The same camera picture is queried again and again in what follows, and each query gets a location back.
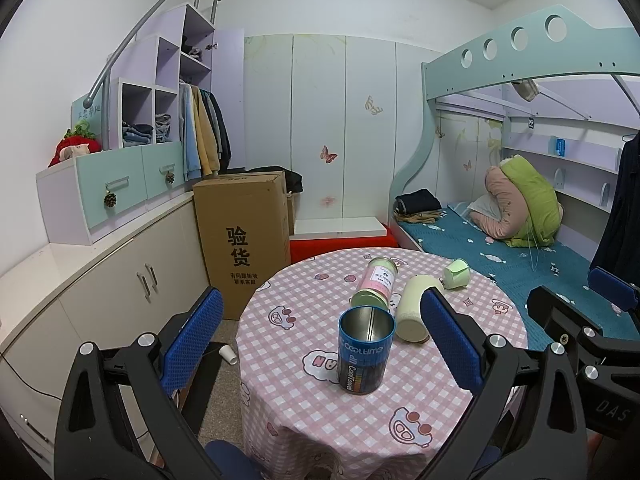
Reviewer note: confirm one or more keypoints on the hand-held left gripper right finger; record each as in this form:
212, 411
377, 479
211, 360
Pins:
452, 345

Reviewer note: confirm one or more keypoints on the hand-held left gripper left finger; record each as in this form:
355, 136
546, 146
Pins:
192, 342

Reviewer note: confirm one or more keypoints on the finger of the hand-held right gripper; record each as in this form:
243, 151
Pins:
557, 312
612, 287

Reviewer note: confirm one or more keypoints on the pale green cylindrical cup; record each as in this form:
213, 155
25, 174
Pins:
417, 305

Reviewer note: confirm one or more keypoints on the white paper cup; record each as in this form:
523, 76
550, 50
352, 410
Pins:
229, 354

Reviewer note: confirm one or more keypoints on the small green cup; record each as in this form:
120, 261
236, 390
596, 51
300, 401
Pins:
456, 274

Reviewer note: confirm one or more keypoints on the dark hanging garment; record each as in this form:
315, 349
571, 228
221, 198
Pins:
620, 220

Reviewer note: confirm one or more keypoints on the blue printed bed sheet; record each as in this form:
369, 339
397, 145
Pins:
500, 260

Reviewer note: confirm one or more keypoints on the blue metal tin can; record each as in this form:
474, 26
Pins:
366, 355

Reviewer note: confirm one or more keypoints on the pink and green can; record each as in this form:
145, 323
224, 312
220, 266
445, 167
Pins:
376, 282

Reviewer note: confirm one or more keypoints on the white low cabinet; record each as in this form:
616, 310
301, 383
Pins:
100, 285

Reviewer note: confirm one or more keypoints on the brown cardboard box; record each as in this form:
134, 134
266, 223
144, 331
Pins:
240, 240

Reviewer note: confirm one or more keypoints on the green quilt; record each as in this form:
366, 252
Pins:
537, 200

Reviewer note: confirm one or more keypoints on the blue chair seat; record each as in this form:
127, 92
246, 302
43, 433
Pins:
232, 457

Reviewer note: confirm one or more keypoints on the pink pillow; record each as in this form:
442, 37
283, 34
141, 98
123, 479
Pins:
500, 195

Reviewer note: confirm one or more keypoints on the pink checked tablecloth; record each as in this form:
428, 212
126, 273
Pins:
310, 410

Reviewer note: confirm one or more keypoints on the folded dark clothes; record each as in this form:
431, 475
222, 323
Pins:
417, 204

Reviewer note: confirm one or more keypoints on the small blue box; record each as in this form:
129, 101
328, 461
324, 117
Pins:
560, 146

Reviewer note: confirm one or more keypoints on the red box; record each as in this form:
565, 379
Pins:
330, 249

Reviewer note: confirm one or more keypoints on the white board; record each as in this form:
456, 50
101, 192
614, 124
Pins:
340, 227

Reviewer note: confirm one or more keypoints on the teal drawer unit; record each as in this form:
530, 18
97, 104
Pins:
100, 185

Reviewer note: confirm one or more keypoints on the black bag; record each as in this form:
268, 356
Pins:
287, 177

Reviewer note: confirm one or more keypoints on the row of hanging clothes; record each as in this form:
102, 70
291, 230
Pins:
202, 130

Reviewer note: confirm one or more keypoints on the grey bed lamp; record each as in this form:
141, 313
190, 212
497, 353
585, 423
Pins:
526, 90

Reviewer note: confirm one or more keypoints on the folded jeans pile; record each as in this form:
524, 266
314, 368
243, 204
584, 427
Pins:
137, 134

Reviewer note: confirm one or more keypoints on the pink butterfly sticker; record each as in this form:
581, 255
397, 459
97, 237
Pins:
328, 154

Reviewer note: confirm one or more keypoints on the red plush toy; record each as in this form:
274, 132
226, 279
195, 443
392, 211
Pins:
70, 149

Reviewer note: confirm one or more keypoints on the purple stair shelf cabinet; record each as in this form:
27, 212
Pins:
230, 95

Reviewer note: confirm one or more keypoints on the beige butterfly sticker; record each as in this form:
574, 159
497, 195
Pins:
373, 105

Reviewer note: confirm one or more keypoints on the grey metal handrail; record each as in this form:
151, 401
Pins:
130, 35

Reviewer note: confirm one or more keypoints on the teal bunk bed frame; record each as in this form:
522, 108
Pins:
450, 65

